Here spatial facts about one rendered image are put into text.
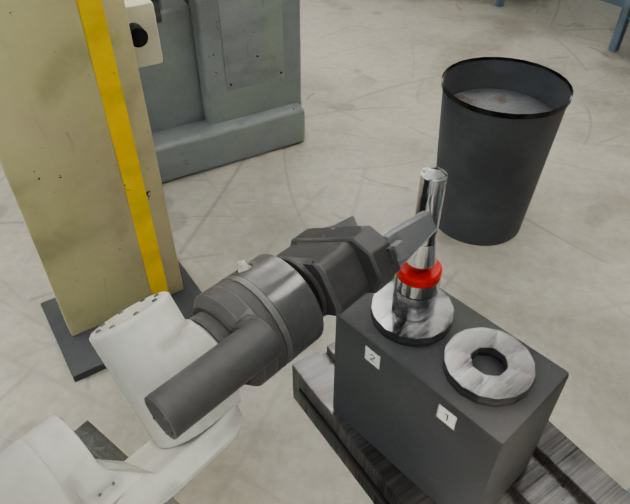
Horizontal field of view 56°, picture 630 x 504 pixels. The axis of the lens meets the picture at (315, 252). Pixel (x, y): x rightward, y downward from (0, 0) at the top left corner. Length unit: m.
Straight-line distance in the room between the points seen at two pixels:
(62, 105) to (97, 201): 0.33
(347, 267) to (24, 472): 0.27
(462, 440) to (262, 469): 1.26
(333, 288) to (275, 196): 2.27
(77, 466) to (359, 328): 0.34
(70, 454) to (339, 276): 0.24
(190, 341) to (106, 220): 1.56
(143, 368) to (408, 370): 0.29
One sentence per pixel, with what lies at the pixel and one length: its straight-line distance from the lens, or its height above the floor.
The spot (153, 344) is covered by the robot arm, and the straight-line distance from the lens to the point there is 0.43.
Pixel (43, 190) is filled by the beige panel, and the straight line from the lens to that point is 1.87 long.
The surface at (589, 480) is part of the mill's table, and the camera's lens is 0.83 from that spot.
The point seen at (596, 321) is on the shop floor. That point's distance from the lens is 2.39.
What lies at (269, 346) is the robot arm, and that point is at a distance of 0.42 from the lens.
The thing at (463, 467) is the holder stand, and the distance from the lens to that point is 0.66.
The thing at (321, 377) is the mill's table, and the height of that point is 0.94.
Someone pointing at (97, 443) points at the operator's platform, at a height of 0.40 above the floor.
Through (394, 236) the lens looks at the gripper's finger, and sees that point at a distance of 0.51.
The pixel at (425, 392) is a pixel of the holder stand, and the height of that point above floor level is 1.11.
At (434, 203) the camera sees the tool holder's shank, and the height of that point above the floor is 1.29.
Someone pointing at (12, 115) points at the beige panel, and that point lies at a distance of 1.76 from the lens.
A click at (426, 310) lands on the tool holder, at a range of 0.63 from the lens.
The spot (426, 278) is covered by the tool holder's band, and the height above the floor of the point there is 1.20.
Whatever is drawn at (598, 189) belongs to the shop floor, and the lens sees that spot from 3.08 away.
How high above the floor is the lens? 1.61
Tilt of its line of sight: 41 degrees down
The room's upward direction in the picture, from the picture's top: straight up
